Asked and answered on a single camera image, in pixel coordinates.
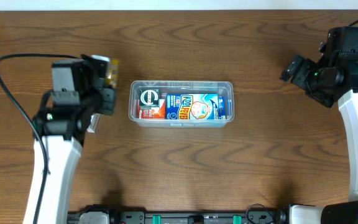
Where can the green round-logo small box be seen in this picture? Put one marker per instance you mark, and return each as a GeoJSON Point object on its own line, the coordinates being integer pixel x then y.
{"type": "Point", "coordinates": [149, 97]}

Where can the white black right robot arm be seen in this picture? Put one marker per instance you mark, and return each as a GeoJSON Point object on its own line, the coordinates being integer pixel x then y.
{"type": "Point", "coordinates": [340, 50]}

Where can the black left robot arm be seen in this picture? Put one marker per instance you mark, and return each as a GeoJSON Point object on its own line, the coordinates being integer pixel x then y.
{"type": "Point", "coordinates": [83, 90]}

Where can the white blue toothpaste box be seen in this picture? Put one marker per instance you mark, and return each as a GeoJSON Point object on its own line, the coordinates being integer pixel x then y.
{"type": "Point", "coordinates": [95, 118]}

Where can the blue Kool Fever box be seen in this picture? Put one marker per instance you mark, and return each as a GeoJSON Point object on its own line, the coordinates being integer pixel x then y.
{"type": "Point", "coordinates": [195, 106]}

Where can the clear plastic container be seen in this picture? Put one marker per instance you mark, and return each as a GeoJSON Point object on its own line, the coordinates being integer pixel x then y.
{"type": "Point", "coordinates": [224, 89]}

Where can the yellow Woods box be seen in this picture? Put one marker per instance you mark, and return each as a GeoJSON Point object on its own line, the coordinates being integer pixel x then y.
{"type": "Point", "coordinates": [112, 75]}

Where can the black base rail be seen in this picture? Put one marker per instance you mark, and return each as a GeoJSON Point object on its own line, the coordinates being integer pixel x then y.
{"type": "Point", "coordinates": [108, 214]}

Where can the red white medicine box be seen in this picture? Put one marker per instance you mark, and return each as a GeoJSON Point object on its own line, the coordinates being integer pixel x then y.
{"type": "Point", "coordinates": [154, 112]}

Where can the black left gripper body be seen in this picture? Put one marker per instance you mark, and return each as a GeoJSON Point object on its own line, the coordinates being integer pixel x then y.
{"type": "Point", "coordinates": [105, 100]}

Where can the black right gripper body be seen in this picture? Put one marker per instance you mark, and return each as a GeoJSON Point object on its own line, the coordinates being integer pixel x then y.
{"type": "Point", "coordinates": [305, 79]}

